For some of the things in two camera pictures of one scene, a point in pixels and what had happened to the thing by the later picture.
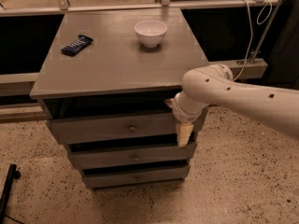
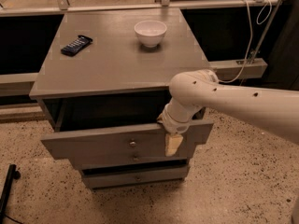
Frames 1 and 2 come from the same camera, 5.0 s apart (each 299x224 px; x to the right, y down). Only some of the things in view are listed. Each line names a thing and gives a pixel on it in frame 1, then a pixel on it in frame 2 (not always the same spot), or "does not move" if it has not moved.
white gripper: x=179 y=110 does not move
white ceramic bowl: x=150 y=32 does not move
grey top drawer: x=116 y=128 -> x=128 y=140
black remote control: x=78 y=44 does not move
